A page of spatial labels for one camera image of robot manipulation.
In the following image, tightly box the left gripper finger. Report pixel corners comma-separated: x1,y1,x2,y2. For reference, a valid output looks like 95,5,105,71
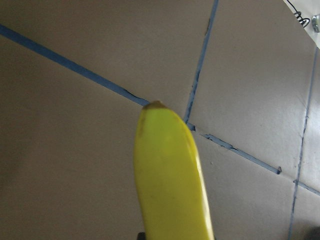
136,232,146,240

